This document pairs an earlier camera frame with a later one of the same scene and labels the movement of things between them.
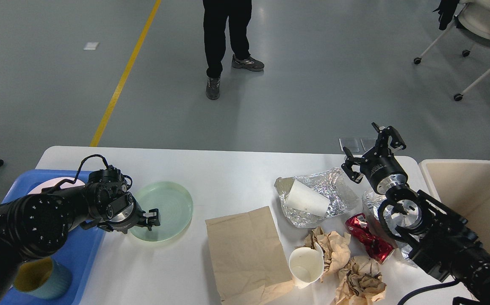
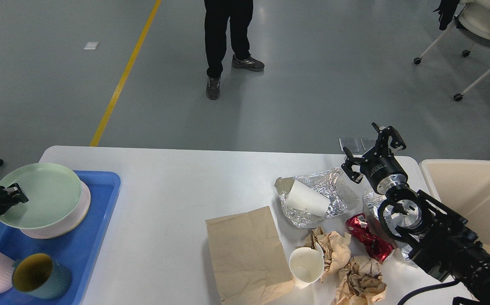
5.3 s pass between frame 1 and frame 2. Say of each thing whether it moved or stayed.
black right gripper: stayed
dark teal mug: stayed
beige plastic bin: stayed
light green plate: moved
